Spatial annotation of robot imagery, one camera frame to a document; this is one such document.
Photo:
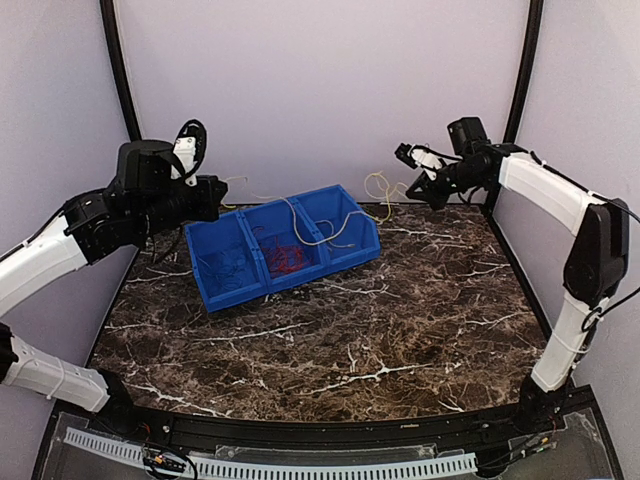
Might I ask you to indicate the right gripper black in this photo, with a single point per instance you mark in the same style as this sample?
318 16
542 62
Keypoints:
430 193

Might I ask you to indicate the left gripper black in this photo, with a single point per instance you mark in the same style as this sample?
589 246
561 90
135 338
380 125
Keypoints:
212 189

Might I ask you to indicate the blue three-compartment plastic bin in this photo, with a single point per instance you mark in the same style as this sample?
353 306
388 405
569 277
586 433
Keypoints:
279 245

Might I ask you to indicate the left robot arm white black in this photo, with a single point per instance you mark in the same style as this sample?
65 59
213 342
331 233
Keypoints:
156 188

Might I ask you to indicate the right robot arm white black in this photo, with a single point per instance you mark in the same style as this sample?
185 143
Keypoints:
596 264

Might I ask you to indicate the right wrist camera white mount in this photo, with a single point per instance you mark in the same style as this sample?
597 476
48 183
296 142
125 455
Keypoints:
419 156

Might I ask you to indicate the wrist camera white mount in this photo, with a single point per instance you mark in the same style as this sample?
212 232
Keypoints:
419 156
189 151

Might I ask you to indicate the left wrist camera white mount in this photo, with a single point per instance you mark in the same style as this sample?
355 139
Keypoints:
189 151

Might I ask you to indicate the right black frame post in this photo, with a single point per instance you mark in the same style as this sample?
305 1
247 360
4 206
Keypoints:
525 70

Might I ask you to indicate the black frame post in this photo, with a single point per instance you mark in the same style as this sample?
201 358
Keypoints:
525 70
119 69

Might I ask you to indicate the left black frame post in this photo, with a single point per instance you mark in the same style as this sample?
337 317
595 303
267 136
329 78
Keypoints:
119 69

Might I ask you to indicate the black curved front rail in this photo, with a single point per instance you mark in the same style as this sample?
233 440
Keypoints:
190 432

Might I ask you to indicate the white slotted cable duct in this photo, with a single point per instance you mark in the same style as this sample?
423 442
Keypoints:
160 463

